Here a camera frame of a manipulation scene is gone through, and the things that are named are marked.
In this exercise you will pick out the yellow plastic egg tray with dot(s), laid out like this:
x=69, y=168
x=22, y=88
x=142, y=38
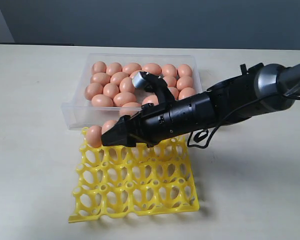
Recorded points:
x=115, y=181

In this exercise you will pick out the clear plastic box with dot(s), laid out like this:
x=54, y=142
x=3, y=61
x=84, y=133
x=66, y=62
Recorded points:
x=79, y=112

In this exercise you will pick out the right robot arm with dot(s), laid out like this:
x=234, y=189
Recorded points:
x=258, y=90

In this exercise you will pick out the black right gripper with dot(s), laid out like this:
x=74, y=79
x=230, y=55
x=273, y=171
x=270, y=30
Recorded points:
x=158, y=123

